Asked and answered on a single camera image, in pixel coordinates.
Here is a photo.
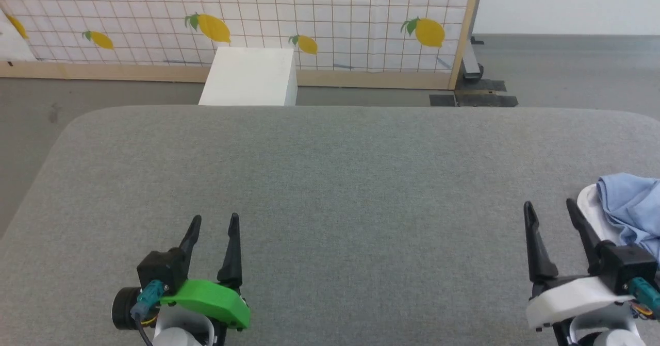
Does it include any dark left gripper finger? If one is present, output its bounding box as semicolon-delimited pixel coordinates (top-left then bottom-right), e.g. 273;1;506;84
217;212;243;290
178;215;203;265

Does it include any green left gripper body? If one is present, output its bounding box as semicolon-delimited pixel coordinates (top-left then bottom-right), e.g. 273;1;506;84
160;279;252;331

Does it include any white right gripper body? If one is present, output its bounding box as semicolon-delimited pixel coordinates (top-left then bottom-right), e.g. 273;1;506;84
525;276;635;331

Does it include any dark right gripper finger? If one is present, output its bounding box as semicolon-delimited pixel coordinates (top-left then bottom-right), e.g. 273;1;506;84
523;200;559;285
566;197;603;275

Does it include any light blue shirt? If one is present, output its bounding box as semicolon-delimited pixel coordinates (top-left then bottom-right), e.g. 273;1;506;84
576;173;660;265

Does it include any white box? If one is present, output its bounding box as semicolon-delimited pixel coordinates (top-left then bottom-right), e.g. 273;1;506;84
198;46;299;106

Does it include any grey metal partition foot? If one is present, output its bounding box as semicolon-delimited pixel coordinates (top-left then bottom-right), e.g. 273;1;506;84
461;36;486;81

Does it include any lemon print partition screen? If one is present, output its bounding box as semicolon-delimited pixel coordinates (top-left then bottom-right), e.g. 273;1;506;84
0;0;485;90

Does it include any white board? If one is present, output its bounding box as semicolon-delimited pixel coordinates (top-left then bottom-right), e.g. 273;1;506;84
0;10;38;62

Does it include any left cable with teal plug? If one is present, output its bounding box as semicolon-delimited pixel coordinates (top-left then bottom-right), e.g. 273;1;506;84
131;279;165;346

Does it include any cable with teal plug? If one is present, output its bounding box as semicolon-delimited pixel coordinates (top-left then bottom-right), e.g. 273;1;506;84
626;277;660;317
131;279;165;346

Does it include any right cable with teal plug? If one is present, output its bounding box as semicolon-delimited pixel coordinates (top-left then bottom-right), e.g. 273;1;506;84
626;277;660;317

